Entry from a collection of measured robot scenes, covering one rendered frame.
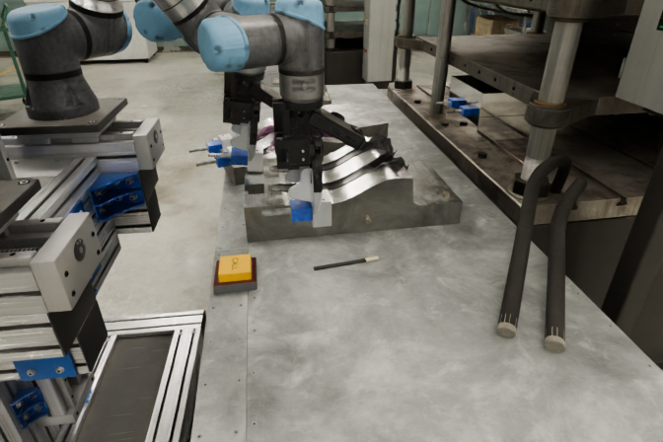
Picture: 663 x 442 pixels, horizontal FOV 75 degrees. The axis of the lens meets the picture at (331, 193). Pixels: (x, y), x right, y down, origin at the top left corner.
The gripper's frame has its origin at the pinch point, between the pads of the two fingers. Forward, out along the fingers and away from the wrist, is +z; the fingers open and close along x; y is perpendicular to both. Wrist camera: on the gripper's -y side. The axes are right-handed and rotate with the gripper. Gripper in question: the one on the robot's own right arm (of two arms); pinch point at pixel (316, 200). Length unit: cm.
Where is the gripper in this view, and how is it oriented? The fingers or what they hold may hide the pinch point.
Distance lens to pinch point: 83.4
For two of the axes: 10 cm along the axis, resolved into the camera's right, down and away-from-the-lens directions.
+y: -9.9, 0.7, -1.4
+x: 1.6, 4.6, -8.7
